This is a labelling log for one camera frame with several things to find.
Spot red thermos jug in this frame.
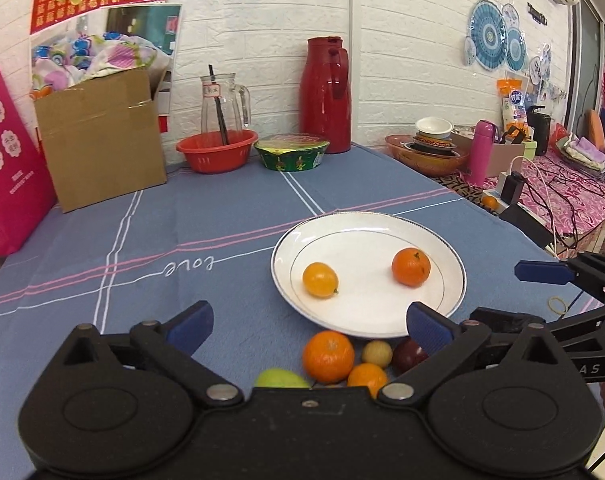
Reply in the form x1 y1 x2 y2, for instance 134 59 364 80
298 36 351 154

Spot orange tangerine on plate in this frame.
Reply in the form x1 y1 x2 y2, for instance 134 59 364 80
391 247 431 288

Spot black stirring stick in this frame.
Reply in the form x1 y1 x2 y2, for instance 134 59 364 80
208 64 229 145

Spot dark red plum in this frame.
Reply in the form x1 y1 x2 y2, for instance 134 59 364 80
391 337 429 376

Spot yellow rubber band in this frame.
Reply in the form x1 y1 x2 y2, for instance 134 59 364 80
547 296 568 316

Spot blue striped tablecloth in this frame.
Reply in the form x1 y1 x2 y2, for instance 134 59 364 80
0 146 595 479

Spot small orange tangerine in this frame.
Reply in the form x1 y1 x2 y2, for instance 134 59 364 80
347 363 388 399

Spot blue white paper fans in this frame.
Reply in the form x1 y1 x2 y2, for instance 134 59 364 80
462 0 552 86

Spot white round plate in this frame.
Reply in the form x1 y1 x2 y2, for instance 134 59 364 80
271 211 467 339

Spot glass pitcher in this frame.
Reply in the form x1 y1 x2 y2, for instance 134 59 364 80
200 73 252 133

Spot black power adapter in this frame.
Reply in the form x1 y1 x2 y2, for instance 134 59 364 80
500 171 526 206

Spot brown cardboard box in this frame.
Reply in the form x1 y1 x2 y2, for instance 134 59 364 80
34 68 167 212

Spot floral cloth in box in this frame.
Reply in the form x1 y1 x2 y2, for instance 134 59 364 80
31 32 171 100

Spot pink shopping bag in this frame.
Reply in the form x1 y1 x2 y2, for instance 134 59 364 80
0 72 56 258

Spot small orange on side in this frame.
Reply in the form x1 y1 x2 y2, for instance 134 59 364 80
481 195 499 210

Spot green instant noodle bowl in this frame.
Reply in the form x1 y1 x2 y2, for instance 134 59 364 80
254 133 330 172

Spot large orange tangerine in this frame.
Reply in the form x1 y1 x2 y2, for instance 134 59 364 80
301 330 356 385

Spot black thermos bottle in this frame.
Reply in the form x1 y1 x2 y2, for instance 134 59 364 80
526 105 552 156

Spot pink floral cloth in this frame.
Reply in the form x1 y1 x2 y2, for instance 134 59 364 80
431 148 605 256

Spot orange glass bowl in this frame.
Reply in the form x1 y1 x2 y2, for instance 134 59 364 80
385 134 470 177

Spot green apple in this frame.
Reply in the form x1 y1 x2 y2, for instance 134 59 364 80
254 367 310 389

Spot orange snack package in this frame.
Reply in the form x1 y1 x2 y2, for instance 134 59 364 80
497 78 527 132

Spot tan longan fruit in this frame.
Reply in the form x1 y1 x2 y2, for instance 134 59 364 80
361 340 394 370

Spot pink water bottle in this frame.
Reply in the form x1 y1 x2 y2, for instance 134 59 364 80
467 120 497 186

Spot white ceramic cup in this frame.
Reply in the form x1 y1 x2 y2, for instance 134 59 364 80
415 116 453 139

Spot red plastic basket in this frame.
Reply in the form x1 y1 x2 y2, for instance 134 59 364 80
176 129 258 174

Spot small yellow-orange kumquat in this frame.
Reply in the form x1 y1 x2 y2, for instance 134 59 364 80
302 262 339 299

